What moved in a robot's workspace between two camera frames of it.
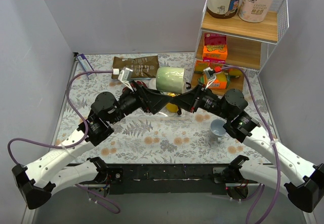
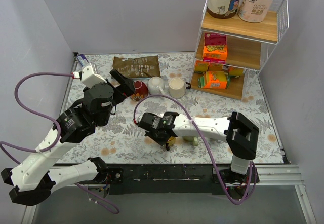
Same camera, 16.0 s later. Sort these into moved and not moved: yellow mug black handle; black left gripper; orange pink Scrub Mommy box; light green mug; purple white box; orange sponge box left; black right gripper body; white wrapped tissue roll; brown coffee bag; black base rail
Moved: black left gripper; light green mug; yellow mug black handle; black right gripper body
Not moved: brown coffee bag; orange sponge box left; black base rail; white wrapped tissue roll; purple white box; orange pink Scrub Mommy box
